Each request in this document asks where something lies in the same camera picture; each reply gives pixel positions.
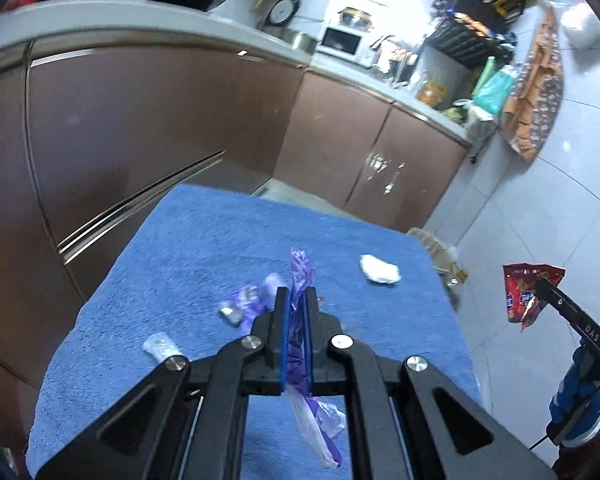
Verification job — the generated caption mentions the blue towel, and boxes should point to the blue towel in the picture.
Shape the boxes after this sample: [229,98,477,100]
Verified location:
[25,183,483,480]

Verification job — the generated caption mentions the rice cooker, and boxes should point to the rice cooker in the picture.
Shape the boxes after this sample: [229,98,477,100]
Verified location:
[256,0,315,52]

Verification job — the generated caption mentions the white microwave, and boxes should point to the white microwave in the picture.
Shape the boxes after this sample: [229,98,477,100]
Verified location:
[316,22,367,59]

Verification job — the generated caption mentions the person's right hand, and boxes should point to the person's right hand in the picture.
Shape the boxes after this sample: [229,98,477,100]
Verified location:
[549,345,600,443]

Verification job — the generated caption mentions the purple wrapper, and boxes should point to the purple wrapper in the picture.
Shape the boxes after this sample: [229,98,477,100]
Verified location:
[286,246,347,471]
[219,271,282,329]

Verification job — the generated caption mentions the chrome faucet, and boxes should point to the chrome faucet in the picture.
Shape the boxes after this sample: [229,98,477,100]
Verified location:
[372,34,418,88]

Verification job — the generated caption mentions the cooking oil bottle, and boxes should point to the cooking oil bottle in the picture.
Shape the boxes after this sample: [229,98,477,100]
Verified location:
[442,259,470,308]

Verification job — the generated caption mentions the white plastic bag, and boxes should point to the white plastic bag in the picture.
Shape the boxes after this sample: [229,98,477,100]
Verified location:
[559,1,600,50]

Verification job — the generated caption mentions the orange floral apron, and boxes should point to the orange floral apron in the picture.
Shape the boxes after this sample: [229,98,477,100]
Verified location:
[500,7,565,162]

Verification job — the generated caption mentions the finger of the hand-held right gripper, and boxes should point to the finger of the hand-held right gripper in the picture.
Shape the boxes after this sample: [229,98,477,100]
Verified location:
[535,277,600,361]

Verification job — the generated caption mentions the red snack packet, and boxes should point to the red snack packet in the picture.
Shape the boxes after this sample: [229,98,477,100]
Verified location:
[501,261,567,332]

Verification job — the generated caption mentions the steel pot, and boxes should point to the steel pot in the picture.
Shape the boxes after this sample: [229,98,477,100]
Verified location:
[336,5,374,29]

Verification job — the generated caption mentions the white bag of vegetables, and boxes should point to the white bag of vegetables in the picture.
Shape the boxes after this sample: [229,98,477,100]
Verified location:
[442,99,498,142]

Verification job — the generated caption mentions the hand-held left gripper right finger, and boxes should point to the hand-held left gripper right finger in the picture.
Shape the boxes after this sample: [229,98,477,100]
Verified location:
[305,286,557,480]

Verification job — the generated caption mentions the black storage rack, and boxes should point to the black storage rack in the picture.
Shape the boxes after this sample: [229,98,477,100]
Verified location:
[427,0,528,63]

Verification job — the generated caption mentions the green plastic bag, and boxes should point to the green plastic bag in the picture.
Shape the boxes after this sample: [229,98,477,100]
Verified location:
[471,56,520,117]

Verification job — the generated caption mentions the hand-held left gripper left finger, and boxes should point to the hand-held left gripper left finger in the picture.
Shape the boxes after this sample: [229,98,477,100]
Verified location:
[35,286,289,480]

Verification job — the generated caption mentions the white tissue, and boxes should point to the white tissue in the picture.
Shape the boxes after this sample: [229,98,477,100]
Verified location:
[359,253,402,287]

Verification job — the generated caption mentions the beige bin with plastic liner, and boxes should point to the beige bin with plastic liner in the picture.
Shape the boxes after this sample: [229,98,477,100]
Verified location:
[406,226,462,275]

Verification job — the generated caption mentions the yellow bottle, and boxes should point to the yellow bottle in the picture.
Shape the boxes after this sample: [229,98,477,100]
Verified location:
[415,77,448,108]

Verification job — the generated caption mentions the brown kitchen base cabinets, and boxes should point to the brown kitchen base cabinets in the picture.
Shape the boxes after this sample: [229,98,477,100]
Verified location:
[0,37,473,461]

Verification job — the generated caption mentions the small clear plastic wrapper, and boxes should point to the small clear plastic wrapper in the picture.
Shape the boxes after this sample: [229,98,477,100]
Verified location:
[141,331,179,364]

